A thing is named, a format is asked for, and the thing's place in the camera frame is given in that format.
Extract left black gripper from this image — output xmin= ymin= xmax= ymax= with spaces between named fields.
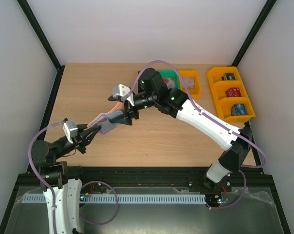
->
xmin=53 ymin=122 xmax=101 ymax=160

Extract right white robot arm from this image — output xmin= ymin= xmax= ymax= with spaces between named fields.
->
xmin=108 ymin=68 xmax=252 ymax=191

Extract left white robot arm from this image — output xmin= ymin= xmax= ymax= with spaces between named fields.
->
xmin=28 ymin=119 xmax=101 ymax=234

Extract red white card holders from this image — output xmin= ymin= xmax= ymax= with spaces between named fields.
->
xmin=163 ymin=77 xmax=175 ymax=89

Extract clear card holders stack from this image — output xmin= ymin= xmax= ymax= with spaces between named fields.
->
xmin=183 ymin=77 xmax=195 ymax=88

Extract yellow bin with black cards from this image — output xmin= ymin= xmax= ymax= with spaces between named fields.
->
xmin=206 ymin=66 xmax=242 ymax=84

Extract yellow bin with red cards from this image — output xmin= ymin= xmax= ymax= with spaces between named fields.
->
xmin=212 ymin=80 xmax=248 ymax=100

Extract black card stack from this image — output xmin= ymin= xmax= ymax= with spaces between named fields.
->
xmin=222 ymin=73 xmax=236 ymax=80

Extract red card stack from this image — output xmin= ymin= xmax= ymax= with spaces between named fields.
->
xmin=225 ymin=88 xmax=242 ymax=97

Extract yellow bin with blue cards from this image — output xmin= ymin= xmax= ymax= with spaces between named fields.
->
xmin=215 ymin=97 xmax=256 ymax=123

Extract blue card stack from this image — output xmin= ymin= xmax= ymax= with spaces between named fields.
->
xmin=231 ymin=103 xmax=248 ymax=116

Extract black storage bin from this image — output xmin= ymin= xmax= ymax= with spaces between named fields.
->
xmin=137 ymin=80 xmax=144 ymax=93

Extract green storage bin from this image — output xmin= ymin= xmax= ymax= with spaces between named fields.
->
xmin=158 ymin=70 xmax=180 ymax=89

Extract small yellow storage bin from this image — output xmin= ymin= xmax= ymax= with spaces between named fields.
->
xmin=178 ymin=70 xmax=201 ymax=99

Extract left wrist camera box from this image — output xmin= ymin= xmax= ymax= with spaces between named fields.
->
xmin=63 ymin=119 xmax=78 ymax=144

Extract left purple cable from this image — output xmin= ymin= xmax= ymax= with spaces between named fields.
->
xmin=27 ymin=120 xmax=119 ymax=234

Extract purple cable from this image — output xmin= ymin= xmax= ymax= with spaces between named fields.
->
xmin=121 ymin=60 xmax=267 ymax=210
xmin=27 ymin=120 xmax=119 ymax=234

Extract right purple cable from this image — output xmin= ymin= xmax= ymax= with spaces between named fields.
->
xmin=121 ymin=60 xmax=267 ymax=210

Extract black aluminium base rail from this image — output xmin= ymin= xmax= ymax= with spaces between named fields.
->
xmin=68 ymin=166 xmax=231 ymax=193

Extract white slotted cable duct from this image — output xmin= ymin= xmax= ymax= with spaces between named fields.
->
xmin=22 ymin=194 xmax=206 ymax=204

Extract left black frame post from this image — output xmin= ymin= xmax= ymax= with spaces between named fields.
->
xmin=17 ymin=0 xmax=62 ymax=71

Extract black frame post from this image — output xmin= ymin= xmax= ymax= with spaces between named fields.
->
xmin=17 ymin=0 xmax=62 ymax=71
xmin=231 ymin=0 xmax=277 ymax=67

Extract right black frame post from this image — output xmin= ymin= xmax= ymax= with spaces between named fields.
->
xmin=231 ymin=0 xmax=277 ymax=67

